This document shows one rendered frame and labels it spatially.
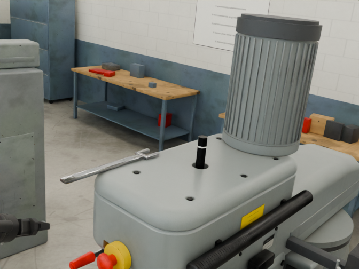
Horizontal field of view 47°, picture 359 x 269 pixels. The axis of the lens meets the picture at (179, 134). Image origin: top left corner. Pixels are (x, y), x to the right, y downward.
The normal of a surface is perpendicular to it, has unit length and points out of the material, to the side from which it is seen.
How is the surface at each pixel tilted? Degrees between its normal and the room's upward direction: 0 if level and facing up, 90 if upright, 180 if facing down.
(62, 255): 0
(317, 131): 90
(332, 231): 0
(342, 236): 0
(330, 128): 90
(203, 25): 90
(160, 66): 90
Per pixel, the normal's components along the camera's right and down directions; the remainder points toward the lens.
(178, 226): 0.17, 0.18
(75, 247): 0.09, -0.94
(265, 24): -0.46, 0.25
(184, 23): -0.66, 0.18
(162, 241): -0.23, 0.29
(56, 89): 0.74, 0.28
